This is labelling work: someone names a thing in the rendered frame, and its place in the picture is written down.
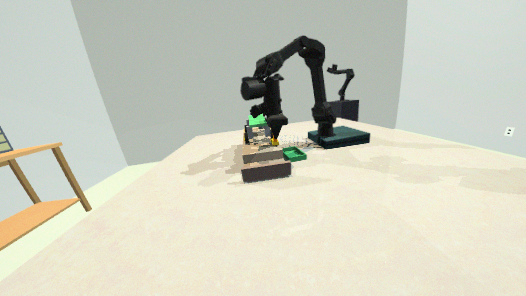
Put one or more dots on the green tray walls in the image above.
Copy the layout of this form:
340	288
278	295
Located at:
303	155

